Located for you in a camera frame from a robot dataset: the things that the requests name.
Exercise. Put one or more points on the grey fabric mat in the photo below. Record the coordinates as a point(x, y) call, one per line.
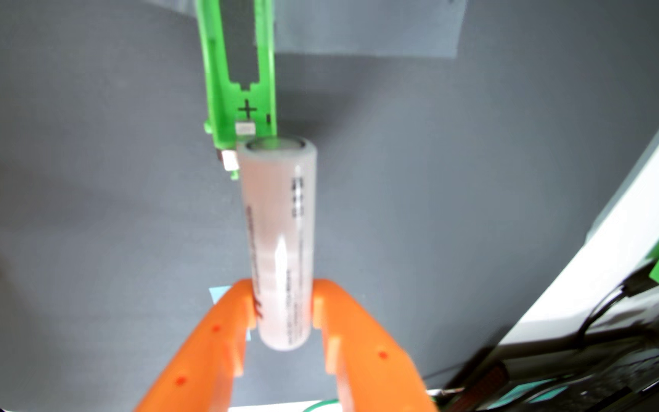
point(106, 171)

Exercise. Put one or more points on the grey tape strip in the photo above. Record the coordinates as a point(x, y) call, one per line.
point(364, 28)

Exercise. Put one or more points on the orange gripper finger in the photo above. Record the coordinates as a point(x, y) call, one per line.
point(203, 355)
point(369, 360)

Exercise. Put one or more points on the light blue tape patch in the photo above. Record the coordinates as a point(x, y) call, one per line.
point(219, 293)

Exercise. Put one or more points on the white cylindrical battery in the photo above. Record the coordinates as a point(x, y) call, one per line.
point(278, 240)

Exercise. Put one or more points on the green battery holder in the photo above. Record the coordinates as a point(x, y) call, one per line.
point(215, 86)

